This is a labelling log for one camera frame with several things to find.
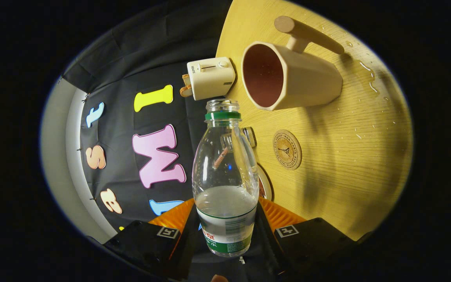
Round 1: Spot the round wooden coaster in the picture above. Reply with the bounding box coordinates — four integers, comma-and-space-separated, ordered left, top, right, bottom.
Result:
273, 130, 302, 170

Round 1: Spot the black backdrop cloth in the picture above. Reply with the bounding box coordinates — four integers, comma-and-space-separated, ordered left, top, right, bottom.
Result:
62, 0, 249, 231

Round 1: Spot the wooden table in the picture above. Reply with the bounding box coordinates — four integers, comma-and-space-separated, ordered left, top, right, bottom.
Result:
216, 0, 413, 241

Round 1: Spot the clear plastic juice bottle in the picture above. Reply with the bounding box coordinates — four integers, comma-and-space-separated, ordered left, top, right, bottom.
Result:
192, 99, 260, 258

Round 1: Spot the white round plate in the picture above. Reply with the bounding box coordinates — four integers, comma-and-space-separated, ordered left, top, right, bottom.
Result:
258, 166, 273, 201

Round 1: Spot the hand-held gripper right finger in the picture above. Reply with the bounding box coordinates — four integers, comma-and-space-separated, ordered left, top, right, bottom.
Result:
249, 197, 361, 281

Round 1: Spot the bread slice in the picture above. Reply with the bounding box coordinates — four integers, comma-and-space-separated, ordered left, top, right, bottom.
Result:
179, 74, 193, 98

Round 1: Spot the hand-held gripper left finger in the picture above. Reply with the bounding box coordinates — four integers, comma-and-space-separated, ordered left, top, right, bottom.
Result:
102, 198, 207, 281

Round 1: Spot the small glass jar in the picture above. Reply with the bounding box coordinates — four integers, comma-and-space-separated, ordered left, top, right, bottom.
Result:
242, 127, 257, 148

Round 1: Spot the white toaster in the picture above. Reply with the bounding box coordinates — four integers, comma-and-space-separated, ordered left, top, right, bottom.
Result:
186, 57, 236, 101

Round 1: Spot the beige cup with wooden handle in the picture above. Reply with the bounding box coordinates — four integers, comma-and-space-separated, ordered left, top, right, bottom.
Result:
241, 16, 345, 111

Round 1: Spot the small pink stick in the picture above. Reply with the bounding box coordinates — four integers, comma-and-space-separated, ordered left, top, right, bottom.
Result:
214, 147, 229, 170

